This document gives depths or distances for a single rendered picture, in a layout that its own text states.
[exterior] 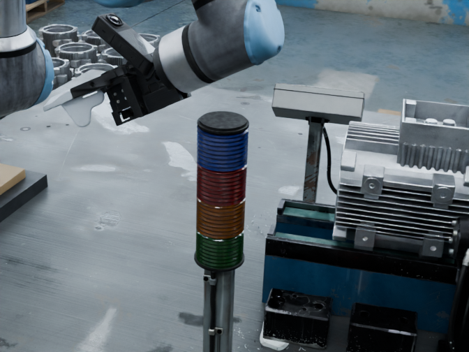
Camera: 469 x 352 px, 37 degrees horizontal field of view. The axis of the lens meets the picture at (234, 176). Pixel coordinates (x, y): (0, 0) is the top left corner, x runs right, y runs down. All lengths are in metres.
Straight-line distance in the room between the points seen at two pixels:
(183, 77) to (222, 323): 0.34
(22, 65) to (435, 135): 0.82
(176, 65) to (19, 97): 0.57
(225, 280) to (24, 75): 0.74
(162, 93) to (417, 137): 0.38
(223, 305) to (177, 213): 0.56
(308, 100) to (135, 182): 0.47
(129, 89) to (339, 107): 0.44
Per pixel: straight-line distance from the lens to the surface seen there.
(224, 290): 0.91
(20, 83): 1.49
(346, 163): 1.05
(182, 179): 1.60
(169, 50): 1.00
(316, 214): 1.24
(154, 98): 1.05
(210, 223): 0.84
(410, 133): 1.06
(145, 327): 1.16
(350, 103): 1.33
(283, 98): 1.34
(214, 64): 0.98
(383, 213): 1.06
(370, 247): 1.13
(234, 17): 0.95
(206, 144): 0.80
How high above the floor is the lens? 1.52
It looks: 27 degrees down
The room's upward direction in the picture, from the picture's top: 2 degrees clockwise
